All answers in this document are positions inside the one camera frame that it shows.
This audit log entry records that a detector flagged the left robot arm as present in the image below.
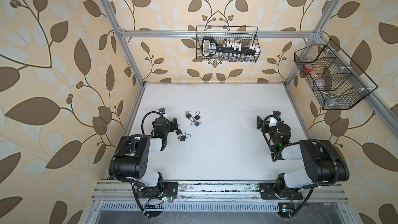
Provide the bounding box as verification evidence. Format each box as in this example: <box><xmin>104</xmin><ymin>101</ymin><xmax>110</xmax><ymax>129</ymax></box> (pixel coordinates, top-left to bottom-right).
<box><xmin>108</xmin><ymin>108</ymin><xmax>178</xmax><ymax>193</ymax></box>

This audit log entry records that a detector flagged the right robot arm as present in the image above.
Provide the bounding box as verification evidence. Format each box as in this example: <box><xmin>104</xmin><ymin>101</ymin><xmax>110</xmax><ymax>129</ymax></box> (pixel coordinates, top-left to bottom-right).
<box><xmin>256</xmin><ymin>111</ymin><xmax>350</xmax><ymax>198</ymax></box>

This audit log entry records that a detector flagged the black padlock with keys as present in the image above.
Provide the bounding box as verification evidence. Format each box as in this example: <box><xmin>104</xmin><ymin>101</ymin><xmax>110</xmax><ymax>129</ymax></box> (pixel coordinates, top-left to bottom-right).
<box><xmin>185</xmin><ymin>111</ymin><xmax>193</xmax><ymax>120</ymax></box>

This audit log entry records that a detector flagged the red cap in basket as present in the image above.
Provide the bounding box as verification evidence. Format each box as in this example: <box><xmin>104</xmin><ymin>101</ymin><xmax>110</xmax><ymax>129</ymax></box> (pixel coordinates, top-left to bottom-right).
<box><xmin>303</xmin><ymin>64</ymin><xmax>314</xmax><ymax>73</ymax></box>

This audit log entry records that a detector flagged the black tool rack with sockets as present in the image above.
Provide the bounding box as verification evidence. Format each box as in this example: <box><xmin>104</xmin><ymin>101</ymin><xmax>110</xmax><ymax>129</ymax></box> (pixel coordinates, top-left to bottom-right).
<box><xmin>200</xmin><ymin>37</ymin><xmax>261</xmax><ymax>57</ymax></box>

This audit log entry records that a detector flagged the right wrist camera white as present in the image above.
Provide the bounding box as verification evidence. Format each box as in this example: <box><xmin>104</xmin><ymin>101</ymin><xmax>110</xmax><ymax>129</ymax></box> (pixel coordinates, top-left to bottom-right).
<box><xmin>268</xmin><ymin>111</ymin><xmax>282</xmax><ymax>127</ymax></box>

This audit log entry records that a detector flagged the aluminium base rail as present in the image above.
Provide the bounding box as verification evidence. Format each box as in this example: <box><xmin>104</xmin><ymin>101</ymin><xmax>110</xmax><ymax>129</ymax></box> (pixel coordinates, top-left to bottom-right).
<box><xmin>90</xmin><ymin>179</ymin><xmax>349</xmax><ymax>213</ymax></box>

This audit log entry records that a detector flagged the side wire basket black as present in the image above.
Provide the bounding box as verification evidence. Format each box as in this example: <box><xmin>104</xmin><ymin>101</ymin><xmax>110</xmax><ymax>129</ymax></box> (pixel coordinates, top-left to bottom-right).
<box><xmin>294</xmin><ymin>39</ymin><xmax>378</xmax><ymax>110</ymax></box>

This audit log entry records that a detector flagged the back wire basket black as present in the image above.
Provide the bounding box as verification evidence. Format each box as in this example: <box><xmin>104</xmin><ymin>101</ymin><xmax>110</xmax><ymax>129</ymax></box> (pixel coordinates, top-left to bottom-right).
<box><xmin>195</xmin><ymin>25</ymin><xmax>261</xmax><ymax>63</ymax></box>

